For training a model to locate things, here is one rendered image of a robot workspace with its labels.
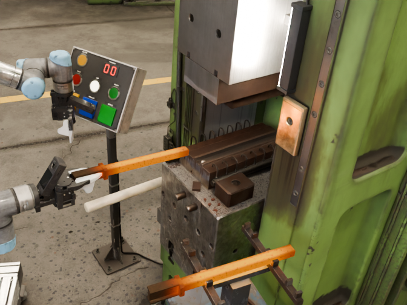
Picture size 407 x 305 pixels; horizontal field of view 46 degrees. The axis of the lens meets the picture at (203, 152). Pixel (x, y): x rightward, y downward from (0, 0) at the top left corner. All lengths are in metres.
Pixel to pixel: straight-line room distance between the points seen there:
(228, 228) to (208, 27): 0.70
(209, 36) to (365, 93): 0.51
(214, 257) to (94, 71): 0.91
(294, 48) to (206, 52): 0.31
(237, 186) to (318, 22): 0.65
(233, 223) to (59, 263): 1.31
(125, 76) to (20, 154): 1.78
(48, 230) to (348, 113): 2.06
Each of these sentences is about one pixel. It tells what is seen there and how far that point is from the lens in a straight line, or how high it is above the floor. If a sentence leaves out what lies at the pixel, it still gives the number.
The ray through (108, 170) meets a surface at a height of 1.13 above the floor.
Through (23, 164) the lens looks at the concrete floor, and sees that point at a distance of 3.54.
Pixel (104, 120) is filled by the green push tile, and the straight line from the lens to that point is 2.02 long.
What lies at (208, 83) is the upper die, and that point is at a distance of 1.59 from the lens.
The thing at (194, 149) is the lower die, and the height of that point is 0.98.
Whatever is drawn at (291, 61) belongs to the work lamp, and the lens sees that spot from 1.42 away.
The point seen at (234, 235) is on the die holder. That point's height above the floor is 0.79.
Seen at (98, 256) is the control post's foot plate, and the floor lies 0.01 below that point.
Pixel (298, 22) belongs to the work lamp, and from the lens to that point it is 1.38.
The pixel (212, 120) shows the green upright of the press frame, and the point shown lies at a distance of 1.99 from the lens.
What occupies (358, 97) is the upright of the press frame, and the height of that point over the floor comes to 1.45.
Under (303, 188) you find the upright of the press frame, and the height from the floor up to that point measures 1.08.
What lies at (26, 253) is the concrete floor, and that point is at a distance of 2.88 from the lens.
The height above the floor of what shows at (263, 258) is 1.01.
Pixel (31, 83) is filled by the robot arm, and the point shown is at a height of 1.26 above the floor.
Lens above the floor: 2.03
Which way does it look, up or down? 34 degrees down
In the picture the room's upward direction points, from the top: 5 degrees clockwise
